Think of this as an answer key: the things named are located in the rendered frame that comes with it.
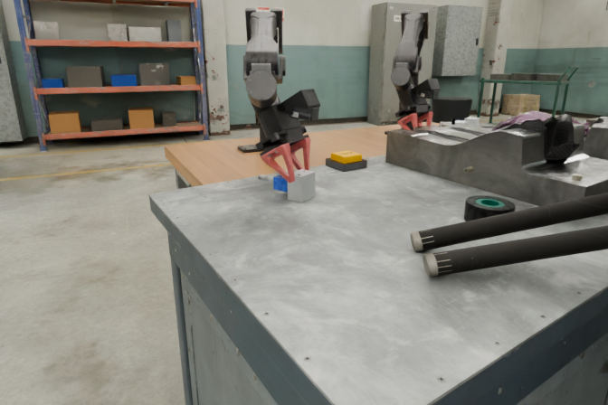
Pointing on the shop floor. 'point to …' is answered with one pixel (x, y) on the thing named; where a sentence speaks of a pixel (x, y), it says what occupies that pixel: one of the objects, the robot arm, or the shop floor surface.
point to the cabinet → (382, 59)
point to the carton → (519, 104)
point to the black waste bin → (451, 108)
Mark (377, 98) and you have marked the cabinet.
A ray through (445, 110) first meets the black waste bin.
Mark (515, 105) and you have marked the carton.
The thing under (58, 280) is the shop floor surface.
